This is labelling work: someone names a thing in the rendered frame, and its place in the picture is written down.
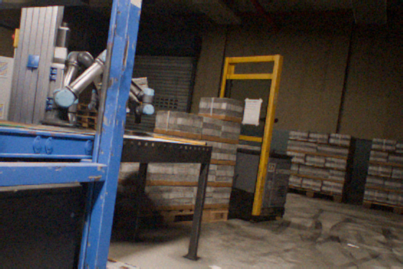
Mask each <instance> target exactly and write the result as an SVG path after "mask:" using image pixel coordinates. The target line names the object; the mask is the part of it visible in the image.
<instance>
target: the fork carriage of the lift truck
mask: <svg viewBox="0 0 403 269"><path fill-rule="evenodd" d="M228 187H231V190H232V191H231V193H230V202H229V204H230V205H229V208H228V211H231V212H233V213H236V214H237V215H238V216H242V217H245V218H249V214H250V206H251V201H252V196H253V192H252V191H249V190H245V189H242V188H237V187H234V186H228Z"/></svg>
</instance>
